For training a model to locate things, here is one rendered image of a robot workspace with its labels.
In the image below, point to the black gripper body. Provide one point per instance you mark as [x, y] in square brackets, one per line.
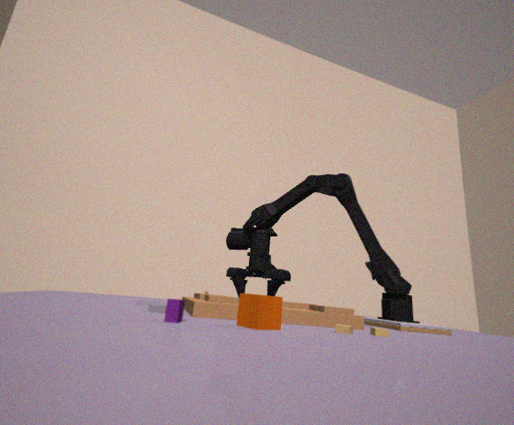
[259, 262]

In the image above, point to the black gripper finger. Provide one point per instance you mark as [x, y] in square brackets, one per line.
[239, 285]
[273, 287]

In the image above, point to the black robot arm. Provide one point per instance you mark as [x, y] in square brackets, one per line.
[396, 304]

